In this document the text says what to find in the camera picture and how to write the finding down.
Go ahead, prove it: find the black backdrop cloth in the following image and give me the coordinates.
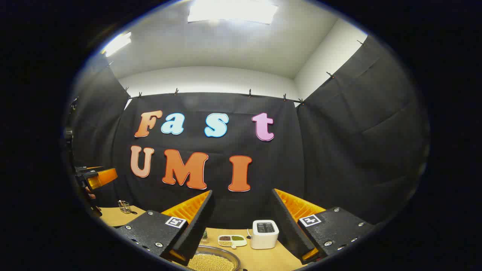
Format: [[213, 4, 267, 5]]
[[70, 36, 432, 230]]

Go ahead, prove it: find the stainless steel pot black handle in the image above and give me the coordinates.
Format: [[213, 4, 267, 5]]
[[185, 245, 241, 271]]

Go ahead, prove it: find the white boxy countertop appliance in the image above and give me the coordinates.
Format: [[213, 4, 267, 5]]
[[250, 220, 279, 250]]

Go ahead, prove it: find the white divided bean dish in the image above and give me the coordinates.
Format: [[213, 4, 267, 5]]
[[218, 234, 248, 249]]

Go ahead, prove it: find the rectangular ceiling light panel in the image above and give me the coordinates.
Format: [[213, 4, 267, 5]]
[[188, 0, 279, 25], [101, 31, 132, 58]]

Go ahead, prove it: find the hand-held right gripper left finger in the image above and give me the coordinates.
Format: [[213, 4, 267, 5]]
[[115, 189, 216, 266]]

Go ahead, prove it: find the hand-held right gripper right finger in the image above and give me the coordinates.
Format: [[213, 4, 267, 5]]
[[268, 188, 377, 265]]

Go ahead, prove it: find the heap of yellow soybeans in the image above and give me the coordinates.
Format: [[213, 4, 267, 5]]
[[187, 253, 235, 271]]

